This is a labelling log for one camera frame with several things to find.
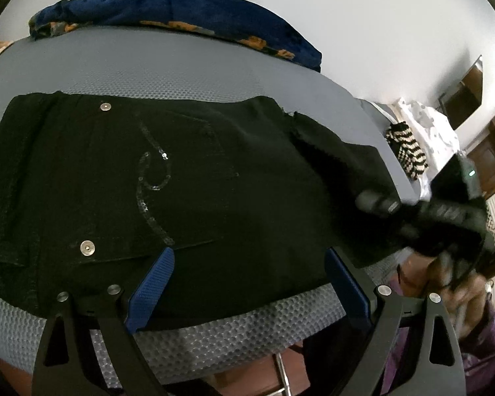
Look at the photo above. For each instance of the brown wooden door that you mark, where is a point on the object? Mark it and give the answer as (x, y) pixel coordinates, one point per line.
(493, 152)

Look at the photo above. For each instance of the grey mattress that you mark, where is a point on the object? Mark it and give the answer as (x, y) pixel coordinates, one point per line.
(148, 66)

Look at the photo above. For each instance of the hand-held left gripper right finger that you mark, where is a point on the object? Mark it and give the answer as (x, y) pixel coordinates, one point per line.
(348, 293)

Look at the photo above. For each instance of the black pants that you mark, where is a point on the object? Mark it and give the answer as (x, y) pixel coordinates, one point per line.
(231, 194)

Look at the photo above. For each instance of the blue floral blanket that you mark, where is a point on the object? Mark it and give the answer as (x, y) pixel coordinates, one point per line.
(189, 8)

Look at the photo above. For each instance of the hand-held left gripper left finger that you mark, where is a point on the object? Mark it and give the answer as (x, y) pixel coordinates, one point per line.
(152, 288)

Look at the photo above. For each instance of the person's right hand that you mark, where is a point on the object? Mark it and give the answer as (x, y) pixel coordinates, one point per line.
(458, 293)

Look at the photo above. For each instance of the wooden wall shelf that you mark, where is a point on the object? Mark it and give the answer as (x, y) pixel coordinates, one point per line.
(464, 95)

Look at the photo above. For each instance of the metal bed leg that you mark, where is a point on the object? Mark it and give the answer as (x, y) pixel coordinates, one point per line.
(283, 375)

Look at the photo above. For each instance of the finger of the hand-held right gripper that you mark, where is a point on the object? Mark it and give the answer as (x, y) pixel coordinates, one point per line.
(377, 203)

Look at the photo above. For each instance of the black cream striped knit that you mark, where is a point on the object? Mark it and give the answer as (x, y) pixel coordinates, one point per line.
(408, 152)

